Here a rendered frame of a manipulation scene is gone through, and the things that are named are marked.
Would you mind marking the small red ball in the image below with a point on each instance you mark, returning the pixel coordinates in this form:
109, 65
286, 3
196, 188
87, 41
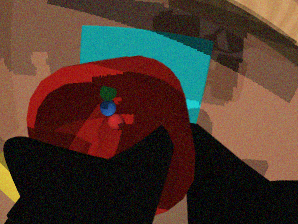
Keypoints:
115, 122

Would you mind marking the dark blue marble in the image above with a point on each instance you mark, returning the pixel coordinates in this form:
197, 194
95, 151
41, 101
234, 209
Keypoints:
108, 108

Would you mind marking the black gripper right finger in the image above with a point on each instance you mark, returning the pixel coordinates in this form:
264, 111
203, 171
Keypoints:
227, 191

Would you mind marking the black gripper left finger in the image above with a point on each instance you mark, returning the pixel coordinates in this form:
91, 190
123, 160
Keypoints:
124, 189

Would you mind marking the green marble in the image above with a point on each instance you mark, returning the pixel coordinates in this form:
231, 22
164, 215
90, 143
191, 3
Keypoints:
107, 93

